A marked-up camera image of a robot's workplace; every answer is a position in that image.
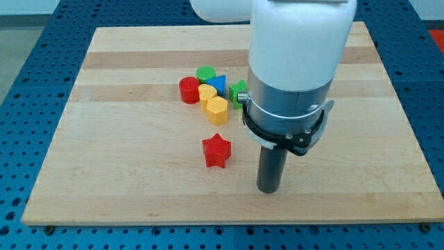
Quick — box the red star block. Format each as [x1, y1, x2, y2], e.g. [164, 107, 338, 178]
[202, 133, 232, 168]

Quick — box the yellow heart block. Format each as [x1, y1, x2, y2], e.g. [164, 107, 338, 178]
[198, 84, 217, 113]

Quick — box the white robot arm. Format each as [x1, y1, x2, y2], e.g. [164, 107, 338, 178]
[190, 0, 357, 194]

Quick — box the green cube block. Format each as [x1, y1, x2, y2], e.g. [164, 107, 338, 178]
[229, 80, 248, 110]

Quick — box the yellow hexagon block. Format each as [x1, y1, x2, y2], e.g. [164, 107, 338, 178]
[206, 97, 228, 126]

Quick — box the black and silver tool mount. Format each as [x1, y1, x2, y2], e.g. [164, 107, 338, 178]
[237, 71, 334, 156]

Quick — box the blue triangle block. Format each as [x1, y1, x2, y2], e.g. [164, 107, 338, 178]
[206, 75, 226, 97]

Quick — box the red cylinder block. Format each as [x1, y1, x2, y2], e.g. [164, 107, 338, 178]
[179, 76, 200, 104]

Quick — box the green cylinder block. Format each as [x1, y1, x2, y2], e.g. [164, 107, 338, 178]
[196, 65, 216, 84]

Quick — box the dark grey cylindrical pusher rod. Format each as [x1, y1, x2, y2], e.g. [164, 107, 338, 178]
[256, 147, 287, 194]

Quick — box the light wooden board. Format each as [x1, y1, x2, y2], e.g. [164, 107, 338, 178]
[22, 22, 443, 226]

